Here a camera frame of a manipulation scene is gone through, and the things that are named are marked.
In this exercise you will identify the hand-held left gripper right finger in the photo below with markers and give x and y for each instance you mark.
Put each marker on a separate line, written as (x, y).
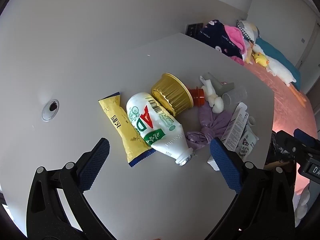
(225, 165)

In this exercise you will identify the gold foil cup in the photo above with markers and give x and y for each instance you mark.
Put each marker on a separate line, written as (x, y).
(170, 92)

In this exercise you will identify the pink cat print blanket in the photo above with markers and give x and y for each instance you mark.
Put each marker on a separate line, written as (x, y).
(237, 60)

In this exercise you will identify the black wall socket panel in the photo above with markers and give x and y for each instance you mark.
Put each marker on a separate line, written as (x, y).
(193, 28)

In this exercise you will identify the white carton box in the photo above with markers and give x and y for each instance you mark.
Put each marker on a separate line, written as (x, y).
(235, 127)

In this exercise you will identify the black trash bag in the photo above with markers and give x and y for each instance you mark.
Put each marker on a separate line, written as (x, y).
(280, 152)

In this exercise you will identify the clear plastic cup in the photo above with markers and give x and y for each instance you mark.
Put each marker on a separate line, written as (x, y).
(235, 95)

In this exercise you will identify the white goose plush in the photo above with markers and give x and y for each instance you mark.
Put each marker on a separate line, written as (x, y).
(275, 52)
(280, 70)

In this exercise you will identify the white plastic pouch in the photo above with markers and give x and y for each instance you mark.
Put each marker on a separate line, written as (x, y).
(250, 140)

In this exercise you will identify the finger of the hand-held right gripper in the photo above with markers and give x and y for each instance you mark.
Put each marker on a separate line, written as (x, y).
(290, 143)
(306, 137)

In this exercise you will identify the pink fleece garment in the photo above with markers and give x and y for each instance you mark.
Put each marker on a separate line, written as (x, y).
(235, 36)

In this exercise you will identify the person's white fleece clothing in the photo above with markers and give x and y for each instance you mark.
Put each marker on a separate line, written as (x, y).
(301, 205)

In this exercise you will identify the white paper scrap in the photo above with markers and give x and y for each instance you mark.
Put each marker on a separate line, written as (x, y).
(212, 163)

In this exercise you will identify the orange plastic cap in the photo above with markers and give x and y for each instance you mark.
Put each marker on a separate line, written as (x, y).
(197, 97)

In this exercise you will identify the purple plastic bag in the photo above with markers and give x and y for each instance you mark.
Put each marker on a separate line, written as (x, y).
(212, 120)

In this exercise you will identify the yellow dotted bolster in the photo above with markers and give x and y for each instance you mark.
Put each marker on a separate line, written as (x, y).
(248, 55)

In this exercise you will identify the small white cap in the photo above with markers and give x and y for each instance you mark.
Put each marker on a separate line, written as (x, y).
(251, 121)

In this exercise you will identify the white milk bottle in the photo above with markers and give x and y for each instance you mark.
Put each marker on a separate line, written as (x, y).
(142, 110)

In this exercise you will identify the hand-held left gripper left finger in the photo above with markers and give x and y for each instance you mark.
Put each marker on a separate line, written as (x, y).
(96, 162)

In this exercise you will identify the bed with pink sheet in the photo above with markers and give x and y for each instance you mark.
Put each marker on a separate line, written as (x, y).
(287, 110)

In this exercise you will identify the checkered pillow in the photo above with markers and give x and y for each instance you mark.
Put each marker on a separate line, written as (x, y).
(247, 27)

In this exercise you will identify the grey plastic holder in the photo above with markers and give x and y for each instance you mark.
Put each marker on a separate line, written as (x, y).
(213, 82)

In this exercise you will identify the yellow snack wrapper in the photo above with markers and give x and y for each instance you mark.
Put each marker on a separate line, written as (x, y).
(117, 120)

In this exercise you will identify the navy printed robe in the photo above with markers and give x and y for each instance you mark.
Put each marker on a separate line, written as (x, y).
(217, 37)

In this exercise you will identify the yellow duck plush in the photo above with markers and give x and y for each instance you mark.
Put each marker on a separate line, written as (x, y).
(261, 59)

